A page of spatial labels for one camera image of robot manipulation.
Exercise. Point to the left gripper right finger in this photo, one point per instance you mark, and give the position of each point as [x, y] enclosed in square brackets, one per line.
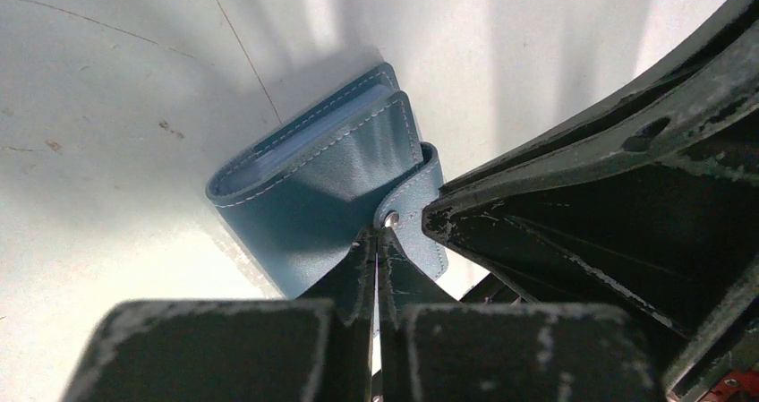
[435, 348]

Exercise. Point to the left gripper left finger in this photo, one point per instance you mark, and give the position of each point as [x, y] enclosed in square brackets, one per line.
[316, 347]

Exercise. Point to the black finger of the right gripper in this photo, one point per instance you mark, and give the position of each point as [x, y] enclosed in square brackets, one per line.
[647, 200]

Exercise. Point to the blue leather card holder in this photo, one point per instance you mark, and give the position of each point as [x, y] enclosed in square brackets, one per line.
[297, 198]

